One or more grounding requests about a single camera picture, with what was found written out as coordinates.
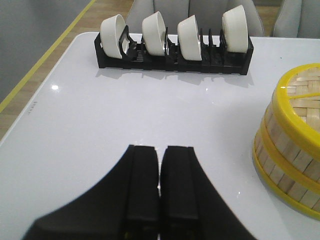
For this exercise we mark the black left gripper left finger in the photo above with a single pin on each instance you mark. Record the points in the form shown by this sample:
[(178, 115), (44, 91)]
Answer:
[(123, 205)]

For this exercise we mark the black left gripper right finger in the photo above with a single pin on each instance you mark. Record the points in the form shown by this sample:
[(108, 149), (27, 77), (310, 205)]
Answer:
[(191, 207)]

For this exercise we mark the bamboo steamer basket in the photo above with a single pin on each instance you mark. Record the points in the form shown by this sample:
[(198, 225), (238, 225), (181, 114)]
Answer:
[(282, 140), (301, 200)]

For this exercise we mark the bamboo steamer lid yellow rim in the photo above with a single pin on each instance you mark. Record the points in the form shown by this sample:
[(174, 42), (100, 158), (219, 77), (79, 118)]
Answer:
[(296, 106)]

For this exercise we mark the black bowl rack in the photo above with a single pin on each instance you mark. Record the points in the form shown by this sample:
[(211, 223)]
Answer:
[(215, 58)]

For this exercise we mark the white bowl far left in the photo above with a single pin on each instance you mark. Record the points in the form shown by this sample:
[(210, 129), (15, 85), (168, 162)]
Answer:
[(110, 33)]

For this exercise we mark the white bowl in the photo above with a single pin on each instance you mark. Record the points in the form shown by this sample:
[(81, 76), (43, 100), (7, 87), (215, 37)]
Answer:
[(110, 33), (235, 29), (189, 40), (153, 33)]

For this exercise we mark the white bowl right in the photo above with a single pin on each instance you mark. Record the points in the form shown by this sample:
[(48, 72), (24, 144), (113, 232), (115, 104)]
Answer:
[(235, 29)]

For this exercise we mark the grey chair left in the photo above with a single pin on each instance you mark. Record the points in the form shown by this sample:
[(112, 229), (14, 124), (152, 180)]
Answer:
[(208, 14)]

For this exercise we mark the grey chair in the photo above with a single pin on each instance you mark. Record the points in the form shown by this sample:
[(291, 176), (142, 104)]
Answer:
[(298, 19), (208, 14)]

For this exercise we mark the grey chair right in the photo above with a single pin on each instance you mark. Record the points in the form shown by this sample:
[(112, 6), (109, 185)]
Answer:
[(298, 19)]

